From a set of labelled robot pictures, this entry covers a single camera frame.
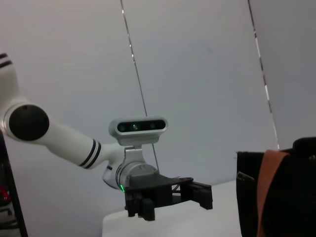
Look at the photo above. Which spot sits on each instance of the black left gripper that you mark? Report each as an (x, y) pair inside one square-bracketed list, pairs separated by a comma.
[(153, 188)]

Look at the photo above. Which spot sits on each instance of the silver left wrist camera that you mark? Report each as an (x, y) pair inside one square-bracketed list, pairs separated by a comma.
[(138, 127)]

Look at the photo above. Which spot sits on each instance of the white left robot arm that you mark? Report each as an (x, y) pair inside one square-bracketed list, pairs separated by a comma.
[(69, 142)]

